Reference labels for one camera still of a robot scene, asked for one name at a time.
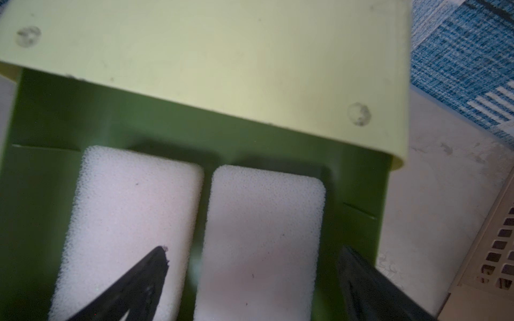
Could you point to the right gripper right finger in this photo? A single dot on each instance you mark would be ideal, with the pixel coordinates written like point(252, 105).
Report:
point(371, 296)

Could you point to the green top drawer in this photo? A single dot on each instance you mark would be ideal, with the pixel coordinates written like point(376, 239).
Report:
point(54, 119)

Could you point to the green three-drawer cabinet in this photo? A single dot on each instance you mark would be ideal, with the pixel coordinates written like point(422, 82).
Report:
point(335, 69)

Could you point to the pink desk file organizer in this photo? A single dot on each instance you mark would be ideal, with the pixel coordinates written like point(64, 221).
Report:
point(483, 287)

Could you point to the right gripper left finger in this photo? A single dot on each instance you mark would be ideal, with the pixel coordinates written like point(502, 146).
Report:
point(135, 295)

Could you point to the pink sponge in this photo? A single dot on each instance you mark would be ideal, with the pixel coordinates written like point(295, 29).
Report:
point(126, 203)
point(261, 246)

